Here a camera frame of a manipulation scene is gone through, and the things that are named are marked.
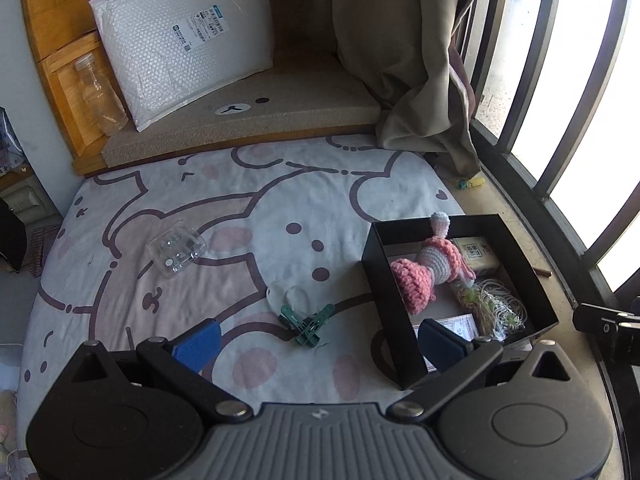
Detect black storage box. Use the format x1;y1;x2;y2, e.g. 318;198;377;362
361;214;559;390

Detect clear fake nails case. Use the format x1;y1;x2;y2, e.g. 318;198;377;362
145;220;207;278

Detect white paper card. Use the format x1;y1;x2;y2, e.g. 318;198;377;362
412;314;480;342

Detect dark window railing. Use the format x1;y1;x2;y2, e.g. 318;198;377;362
466;0;640;461

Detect brown pen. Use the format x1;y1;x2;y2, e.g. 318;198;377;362
533;266;552;278

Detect pink crochet doll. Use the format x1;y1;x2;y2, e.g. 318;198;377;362
390;211;476;315

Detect yellow tissue pack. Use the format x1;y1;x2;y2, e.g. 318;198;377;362
451;236;501;278

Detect green clothes pegs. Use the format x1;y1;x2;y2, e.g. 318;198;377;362
279;304;335;348

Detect cartoon bear bed sheet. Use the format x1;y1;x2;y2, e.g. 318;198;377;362
17;134;461;431

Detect yellow teal small toy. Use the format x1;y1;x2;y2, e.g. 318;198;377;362
454;172;486;191

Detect beige bear cushion mat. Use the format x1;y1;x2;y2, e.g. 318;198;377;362
102;61;381;168

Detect white bubble mailer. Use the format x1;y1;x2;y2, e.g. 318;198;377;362
90;0;273;131

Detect beige curtain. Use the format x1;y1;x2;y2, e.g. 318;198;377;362
332;0;480;178

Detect wooden headboard cabinet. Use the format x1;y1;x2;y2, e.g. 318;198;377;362
21;0;119;177

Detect bagged white cord necklace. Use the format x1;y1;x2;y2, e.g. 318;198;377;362
449;276;530;345

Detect white cable tie loop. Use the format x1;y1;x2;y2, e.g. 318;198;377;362
266;282;314;316

